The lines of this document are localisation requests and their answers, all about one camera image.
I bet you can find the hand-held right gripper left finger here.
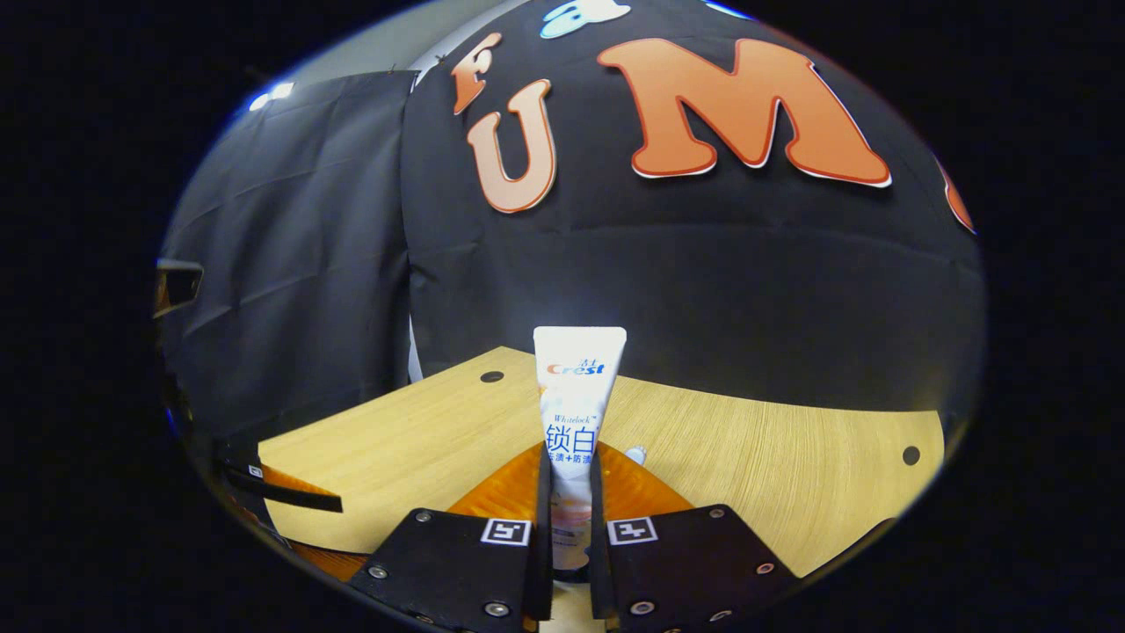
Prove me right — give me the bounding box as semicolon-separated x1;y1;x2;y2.
347;442;555;632

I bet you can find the white toothpaste tube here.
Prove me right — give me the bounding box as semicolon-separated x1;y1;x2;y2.
533;326;628;572

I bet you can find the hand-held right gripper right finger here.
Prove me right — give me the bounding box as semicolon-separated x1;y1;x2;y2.
587;442;802;633

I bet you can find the plain black cloth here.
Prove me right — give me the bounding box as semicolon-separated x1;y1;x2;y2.
163;70;419;440

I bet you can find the black backdrop cloth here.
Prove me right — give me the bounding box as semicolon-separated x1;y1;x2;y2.
400;0;985;414

